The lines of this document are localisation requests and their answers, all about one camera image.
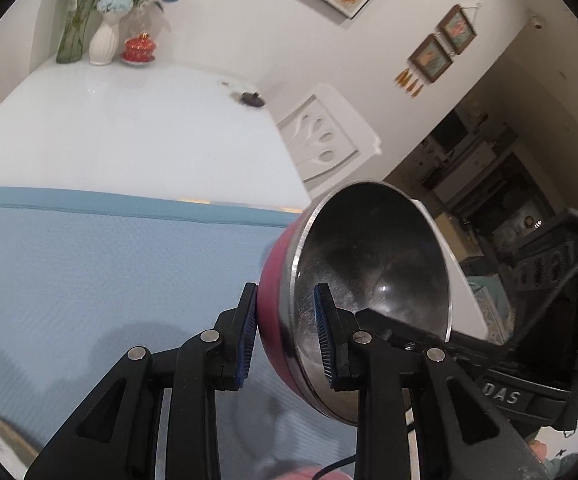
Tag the white ribbed vase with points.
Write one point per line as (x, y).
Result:
(103, 42)

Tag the dark wooden cabinet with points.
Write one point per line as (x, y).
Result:
(509, 210)

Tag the orange hanging tassels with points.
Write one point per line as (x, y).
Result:
(410, 82)

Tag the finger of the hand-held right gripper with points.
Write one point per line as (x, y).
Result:
(419, 337)

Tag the small brown framed picture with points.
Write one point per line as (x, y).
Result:
(430, 59)
(456, 29)

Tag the small black pot lid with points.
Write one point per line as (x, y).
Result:
(250, 100)

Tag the pink cartoon bowl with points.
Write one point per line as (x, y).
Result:
(309, 474)

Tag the blue textured mat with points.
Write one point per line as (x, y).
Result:
(94, 285)

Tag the red lidded teacup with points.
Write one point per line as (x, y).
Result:
(139, 50)

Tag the white cabinet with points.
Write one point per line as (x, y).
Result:
(464, 160)

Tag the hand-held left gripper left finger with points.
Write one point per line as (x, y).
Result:
(246, 330)

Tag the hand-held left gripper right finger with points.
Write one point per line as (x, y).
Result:
(325, 330)

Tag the red steel bowl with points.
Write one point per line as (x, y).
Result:
(369, 260)

